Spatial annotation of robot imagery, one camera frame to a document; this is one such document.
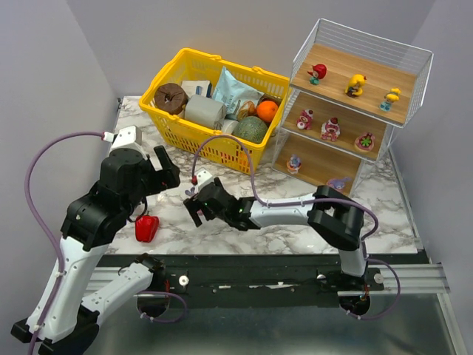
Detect red bell pepper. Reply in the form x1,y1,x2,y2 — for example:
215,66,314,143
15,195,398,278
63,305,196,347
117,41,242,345
135,213,160,243

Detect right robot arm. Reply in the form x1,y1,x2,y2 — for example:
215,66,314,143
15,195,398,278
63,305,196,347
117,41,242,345
184,177,368,280

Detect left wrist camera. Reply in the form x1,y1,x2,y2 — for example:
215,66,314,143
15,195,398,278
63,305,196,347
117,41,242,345
102,126,143,152

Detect grey paper roll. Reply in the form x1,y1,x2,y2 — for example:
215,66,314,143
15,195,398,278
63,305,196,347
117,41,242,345
184,95,226,130

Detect yellow hair blue figure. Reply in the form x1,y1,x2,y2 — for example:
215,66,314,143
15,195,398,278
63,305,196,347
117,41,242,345
380,87,401,112

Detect pink bear with santa hat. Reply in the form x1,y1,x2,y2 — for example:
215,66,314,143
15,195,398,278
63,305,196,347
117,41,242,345
296,109,313,130

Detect pink strawberry cake toy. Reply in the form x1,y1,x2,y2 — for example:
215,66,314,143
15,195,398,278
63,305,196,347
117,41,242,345
354,132,375,153

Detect purple bunny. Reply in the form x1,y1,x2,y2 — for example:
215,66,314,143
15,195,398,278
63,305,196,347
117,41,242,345
286,154,302,175
326,177,352,195
185,186,203,216

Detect green melon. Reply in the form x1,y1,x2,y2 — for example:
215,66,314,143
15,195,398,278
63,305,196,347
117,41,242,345
232,116,268,144

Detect chocolate donut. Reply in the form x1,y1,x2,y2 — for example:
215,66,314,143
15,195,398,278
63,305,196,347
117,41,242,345
154,83,188,115

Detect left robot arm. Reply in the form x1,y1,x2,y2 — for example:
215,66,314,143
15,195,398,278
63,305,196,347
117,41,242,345
11,146,180,354

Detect red cherry toy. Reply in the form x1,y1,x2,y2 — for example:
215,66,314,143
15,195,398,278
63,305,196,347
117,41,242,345
307,64,327,85

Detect yellow hair girl figure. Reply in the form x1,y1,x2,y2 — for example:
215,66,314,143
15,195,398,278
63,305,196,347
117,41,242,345
344,74,367,98

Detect white blue box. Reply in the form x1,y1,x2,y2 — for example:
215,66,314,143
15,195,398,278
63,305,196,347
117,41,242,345
180,80,212,98

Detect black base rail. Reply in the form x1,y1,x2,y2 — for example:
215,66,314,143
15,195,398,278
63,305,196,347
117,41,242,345
95,253,429,308

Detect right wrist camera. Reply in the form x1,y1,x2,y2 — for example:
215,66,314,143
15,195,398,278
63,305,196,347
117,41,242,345
191,169,214,193

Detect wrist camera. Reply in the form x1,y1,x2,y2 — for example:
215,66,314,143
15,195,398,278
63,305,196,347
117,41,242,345
191,169,214,193
102,126,143,152

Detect white cup in basket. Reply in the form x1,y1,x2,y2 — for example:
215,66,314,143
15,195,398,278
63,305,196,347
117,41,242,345
221,119,239,135

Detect orange fruit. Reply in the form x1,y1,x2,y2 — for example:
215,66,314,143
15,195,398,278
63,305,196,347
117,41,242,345
256,101,279,124

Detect light blue chips bag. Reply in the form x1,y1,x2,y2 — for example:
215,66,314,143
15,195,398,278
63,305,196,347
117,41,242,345
211,67,263,121

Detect pink bear with strawberry cake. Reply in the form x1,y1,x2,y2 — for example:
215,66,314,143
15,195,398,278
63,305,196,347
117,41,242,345
321,117,341,142

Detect white wire wooden shelf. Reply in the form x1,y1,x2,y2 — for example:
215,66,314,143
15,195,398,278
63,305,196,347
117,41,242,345
272,18,434,195

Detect yellow plastic basket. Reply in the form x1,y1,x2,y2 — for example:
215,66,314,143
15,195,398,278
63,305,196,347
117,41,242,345
138,48,289,174

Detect brown bread pastry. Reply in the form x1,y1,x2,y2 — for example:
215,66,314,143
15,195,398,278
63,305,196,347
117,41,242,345
236,101,256,121

